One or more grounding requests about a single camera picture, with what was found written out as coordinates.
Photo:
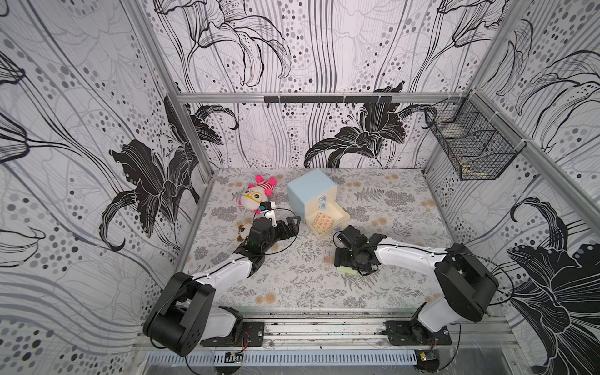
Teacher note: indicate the white slotted cable duct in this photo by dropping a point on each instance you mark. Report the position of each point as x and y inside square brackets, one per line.
[305, 358]

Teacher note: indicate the black wire basket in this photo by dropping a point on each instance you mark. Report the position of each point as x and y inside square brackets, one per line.
[471, 139]

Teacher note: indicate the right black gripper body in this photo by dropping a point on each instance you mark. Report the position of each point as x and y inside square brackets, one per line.
[347, 258]

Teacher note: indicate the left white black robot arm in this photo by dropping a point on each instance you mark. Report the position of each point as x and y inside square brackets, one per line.
[185, 315]

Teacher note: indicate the pink white owl plush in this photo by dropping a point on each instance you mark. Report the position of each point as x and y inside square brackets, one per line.
[257, 193]

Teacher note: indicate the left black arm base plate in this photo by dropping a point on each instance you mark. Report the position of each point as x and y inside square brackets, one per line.
[251, 333]

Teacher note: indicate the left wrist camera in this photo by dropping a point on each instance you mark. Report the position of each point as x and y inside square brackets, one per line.
[267, 209]

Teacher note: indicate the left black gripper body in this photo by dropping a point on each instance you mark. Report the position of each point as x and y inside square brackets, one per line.
[277, 233]

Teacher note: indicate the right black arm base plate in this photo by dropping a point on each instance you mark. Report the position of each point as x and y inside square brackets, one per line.
[405, 332]

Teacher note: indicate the green sticky note pad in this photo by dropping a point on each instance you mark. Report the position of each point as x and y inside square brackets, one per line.
[322, 223]
[348, 270]

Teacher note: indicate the blue wooden drawer box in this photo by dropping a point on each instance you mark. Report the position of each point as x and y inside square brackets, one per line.
[315, 192]

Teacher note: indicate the small brown dog plush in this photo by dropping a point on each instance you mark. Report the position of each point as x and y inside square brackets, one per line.
[243, 231]

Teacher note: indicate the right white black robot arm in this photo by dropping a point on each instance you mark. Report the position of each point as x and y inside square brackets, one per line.
[468, 286]

